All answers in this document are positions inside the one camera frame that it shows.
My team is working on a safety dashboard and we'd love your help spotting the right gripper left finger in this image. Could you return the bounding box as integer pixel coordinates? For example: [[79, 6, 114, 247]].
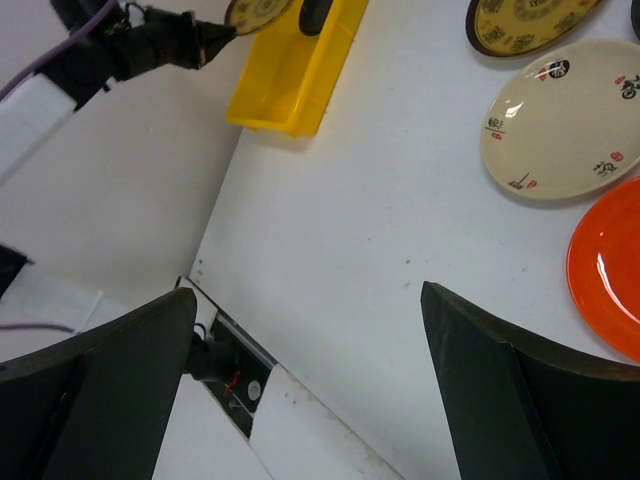
[[1, 288, 196, 479]]

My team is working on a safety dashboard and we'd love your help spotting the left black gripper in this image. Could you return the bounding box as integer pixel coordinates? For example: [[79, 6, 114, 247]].
[[107, 7, 236, 80]]

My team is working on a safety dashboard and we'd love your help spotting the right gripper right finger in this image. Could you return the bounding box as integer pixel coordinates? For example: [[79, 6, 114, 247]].
[[421, 282, 639, 479]]

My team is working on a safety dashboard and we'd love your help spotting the yellow patterned plate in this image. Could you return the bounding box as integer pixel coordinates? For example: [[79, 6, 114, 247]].
[[465, 0, 603, 58], [224, 0, 293, 36]]

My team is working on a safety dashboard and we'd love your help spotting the black plate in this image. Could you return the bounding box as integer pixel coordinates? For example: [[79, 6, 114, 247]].
[[298, 0, 333, 37]]

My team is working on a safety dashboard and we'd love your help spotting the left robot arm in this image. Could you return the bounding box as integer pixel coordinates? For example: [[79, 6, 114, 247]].
[[1, 1, 240, 304]]

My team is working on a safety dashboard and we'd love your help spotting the yellow plastic bin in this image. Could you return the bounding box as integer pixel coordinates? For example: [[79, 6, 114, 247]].
[[226, 1, 368, 137]]

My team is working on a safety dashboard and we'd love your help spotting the orange plate near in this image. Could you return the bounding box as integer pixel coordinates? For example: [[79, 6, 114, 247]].
[[566, 178, 639, 362]]

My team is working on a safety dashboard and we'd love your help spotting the cream plate with motifs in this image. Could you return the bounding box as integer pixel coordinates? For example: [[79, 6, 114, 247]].
[[481, 39, 639, 201]]

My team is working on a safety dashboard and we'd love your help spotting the blue white patterned plate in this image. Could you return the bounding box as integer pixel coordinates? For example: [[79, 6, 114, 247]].
[[630, 0, 640, 41]]

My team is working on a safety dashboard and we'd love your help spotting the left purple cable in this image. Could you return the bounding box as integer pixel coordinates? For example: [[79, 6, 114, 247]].
[[0, 0, 119, 99]]

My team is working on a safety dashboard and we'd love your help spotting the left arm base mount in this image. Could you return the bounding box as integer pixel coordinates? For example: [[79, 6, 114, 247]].
[[184, 315, 277, 438]]

